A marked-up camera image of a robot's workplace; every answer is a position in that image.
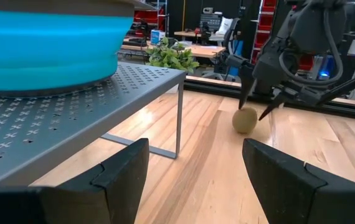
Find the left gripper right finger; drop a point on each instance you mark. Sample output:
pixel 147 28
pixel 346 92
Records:
pixel 305 202

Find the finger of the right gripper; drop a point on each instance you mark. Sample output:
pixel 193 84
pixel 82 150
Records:
pixel 274 104
pixel 246 82

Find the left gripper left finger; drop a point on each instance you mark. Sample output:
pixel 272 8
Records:
pixel 71 205

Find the brown toy kiwi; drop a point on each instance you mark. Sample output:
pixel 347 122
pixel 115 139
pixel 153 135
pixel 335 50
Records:
pixel 244 120

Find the blue collapsible bowl grey rim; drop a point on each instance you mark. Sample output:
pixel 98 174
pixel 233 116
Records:
pixel 40 46

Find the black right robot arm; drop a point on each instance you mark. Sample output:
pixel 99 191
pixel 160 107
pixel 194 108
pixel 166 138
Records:
pixel 317 25

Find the red parts bin rack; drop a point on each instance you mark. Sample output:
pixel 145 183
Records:
pixel 266 18

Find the black office chair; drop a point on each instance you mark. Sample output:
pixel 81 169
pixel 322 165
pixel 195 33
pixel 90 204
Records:
pixel 230 37

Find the wooden workbench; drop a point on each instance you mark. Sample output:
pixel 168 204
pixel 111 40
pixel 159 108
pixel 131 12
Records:
pixel 202 49

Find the small green potted plant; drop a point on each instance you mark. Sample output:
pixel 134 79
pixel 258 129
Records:
pixel 171 57

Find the grey perforated metal shelf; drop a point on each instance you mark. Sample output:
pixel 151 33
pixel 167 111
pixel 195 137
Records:
pixel 71 124

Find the blue and white box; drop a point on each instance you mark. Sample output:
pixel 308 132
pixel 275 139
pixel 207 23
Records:
pixel 157 36

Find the black aluminium table frame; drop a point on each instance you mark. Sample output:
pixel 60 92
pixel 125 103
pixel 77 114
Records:
pixel 208 87

